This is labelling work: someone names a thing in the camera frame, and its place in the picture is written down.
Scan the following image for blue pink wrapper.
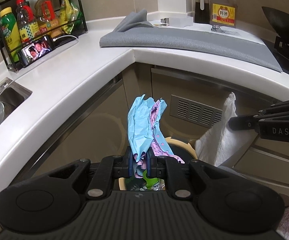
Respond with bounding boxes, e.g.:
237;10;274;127
128;95;185;178

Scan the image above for white paper towel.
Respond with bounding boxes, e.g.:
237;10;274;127
195;93;257;167

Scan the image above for green plastic utensil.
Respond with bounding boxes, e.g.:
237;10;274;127
143;170;160;191

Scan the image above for patterned black white trivet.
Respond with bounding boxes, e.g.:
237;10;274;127
211;25;240;36

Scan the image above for yellow label cooking wine jug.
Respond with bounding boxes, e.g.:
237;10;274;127
209;0;238;28

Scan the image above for stainless steel sink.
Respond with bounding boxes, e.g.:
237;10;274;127
0;77;32;124

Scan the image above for grey counter mat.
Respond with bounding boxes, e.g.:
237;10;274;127
99;9;282;73

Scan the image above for smartphone showing video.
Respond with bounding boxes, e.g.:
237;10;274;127
17;35;54;68

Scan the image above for white foam block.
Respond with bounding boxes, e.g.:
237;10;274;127
169;16;193;28

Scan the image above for dark soy sauce dispenser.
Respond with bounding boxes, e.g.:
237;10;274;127
194;0;209;24

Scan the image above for metal cookie cutter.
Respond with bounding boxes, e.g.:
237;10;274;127
160;18;169;26

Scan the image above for yellow green snack bags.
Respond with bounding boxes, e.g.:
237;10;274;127
60;0;83;34

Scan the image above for red cap sauce bottle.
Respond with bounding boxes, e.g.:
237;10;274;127
16;0;41;43

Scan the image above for green yellow oil bottle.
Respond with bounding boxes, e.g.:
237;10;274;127
0;7;21;62

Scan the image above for yellow cap oil bottle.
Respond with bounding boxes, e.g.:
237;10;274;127
34;0;61;38

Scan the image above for black metal spice rack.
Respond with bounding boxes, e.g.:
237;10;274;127
0;0;87;72

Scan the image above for white charging cable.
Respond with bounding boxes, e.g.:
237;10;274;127
52;35;79;42

